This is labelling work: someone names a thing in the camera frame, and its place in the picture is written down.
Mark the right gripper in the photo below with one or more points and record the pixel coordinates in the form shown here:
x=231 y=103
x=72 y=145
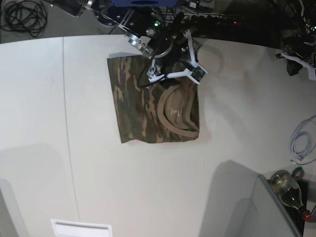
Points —
x=169 y=52

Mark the camouflage t-shirt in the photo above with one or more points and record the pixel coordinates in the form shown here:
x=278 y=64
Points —
x=167 y=111

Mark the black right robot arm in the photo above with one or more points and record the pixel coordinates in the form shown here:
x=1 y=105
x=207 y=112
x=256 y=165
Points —
x=144 y=24

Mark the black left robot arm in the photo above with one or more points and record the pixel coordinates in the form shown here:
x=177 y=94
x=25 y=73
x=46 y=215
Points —
x=299 y=49

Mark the blue box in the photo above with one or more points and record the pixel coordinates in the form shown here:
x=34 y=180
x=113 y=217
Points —
x=144 y=3

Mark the green tape roll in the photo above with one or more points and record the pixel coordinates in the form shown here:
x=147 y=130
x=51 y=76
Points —
x=298 y=173

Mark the clear plastic bottle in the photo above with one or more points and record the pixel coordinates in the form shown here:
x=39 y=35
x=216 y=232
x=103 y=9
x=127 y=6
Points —
x=289 y=192

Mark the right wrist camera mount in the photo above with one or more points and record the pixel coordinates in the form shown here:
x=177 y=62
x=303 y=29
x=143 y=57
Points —
x=187 y=66

